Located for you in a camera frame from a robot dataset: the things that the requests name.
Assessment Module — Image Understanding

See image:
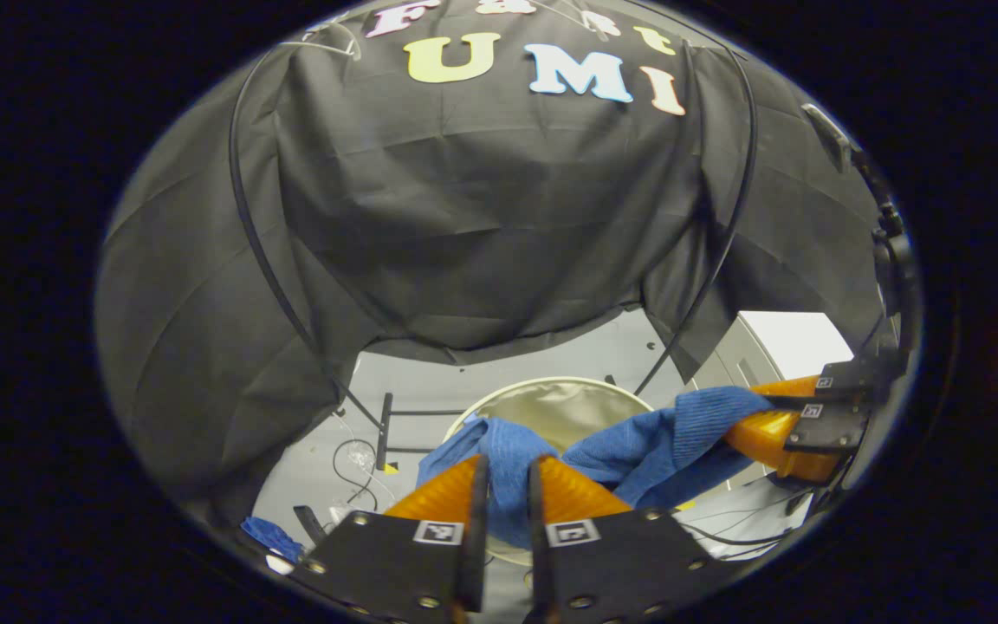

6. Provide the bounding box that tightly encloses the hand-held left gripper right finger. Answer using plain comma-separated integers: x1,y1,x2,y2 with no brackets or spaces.
525,455,734,624

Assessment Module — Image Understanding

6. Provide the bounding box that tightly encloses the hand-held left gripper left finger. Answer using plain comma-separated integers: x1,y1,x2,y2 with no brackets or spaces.
301,454,491,624

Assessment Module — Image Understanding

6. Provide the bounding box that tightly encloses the beige round laundry hamper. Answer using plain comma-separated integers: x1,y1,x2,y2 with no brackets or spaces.
443,374,699,569

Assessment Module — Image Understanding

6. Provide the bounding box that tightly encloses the blue corduroy jacket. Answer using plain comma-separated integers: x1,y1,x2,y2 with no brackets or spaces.
415,386,777,551

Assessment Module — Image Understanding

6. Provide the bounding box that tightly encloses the black metal clothes rack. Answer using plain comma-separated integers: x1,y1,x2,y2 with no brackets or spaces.
229,0,760,473

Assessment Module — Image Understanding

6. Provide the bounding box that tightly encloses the white plastic hanger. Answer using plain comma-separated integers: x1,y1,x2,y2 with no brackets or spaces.
303,21,363,62

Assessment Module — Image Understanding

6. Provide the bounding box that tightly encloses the blue cloth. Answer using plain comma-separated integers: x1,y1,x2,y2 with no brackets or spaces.
242,517,306,562

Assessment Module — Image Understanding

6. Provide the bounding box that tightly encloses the black backdrop cloth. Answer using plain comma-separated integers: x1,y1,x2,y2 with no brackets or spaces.
94,0,890,525

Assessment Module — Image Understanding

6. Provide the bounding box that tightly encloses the thin black floor cable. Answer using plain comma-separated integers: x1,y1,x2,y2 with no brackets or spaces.
331,438,398,514
679,487,822,557

